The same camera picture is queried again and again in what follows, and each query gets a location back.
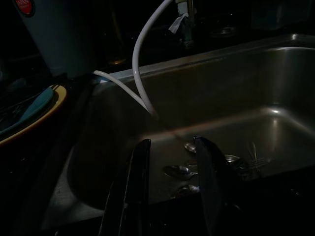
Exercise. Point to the olive oil glass bottle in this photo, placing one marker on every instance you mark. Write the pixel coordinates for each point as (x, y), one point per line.
(115, 37)

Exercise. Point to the grey water filter canister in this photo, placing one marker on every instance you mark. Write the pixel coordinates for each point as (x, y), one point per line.
(61, 37)

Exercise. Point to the yellow plate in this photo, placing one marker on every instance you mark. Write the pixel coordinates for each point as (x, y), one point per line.
(60, 100)

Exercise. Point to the stainless steel sink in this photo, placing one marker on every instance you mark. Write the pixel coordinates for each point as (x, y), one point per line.
(221, 86)

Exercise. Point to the teal plate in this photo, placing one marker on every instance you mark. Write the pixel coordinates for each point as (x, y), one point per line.
(29, 110)

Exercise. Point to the white tie on faucet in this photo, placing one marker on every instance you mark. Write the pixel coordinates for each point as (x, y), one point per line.
(178, 23)

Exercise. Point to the metal fork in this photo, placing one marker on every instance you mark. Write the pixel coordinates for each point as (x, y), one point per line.
(256, 157)

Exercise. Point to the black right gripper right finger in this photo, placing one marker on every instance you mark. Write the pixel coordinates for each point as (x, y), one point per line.
(216, 196)

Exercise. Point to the chrome faucet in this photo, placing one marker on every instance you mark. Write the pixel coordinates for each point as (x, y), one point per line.
(188, 24)

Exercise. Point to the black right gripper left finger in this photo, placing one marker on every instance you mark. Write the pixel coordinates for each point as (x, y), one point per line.
(128, 201)

